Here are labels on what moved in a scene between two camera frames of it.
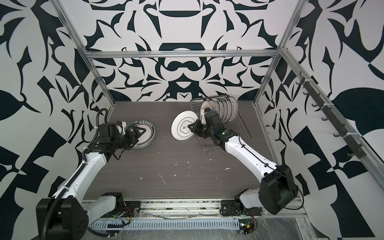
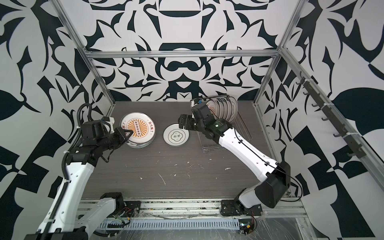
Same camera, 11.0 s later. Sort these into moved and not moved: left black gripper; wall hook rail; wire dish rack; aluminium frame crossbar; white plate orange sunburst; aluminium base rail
Moved: white plate orange sunburst; left black gripper
Not moved: wall hook rail; aluminium base rail; wire dish rack; aluminium frame crossbar
